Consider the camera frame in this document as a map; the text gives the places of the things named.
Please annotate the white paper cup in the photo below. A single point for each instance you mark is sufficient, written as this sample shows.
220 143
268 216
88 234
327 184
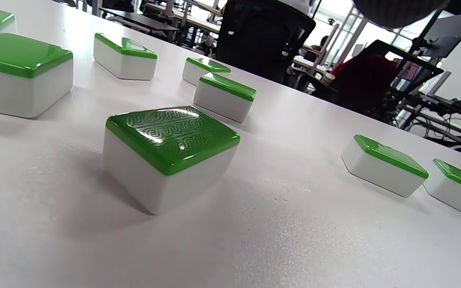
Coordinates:
328 78

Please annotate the dark grey desk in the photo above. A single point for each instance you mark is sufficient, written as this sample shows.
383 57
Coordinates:
142 20

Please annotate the grey tilted panel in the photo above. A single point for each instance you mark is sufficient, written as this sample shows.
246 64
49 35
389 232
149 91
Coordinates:
450 34

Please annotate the person's left hand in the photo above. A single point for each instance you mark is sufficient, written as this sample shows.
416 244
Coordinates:
398 12

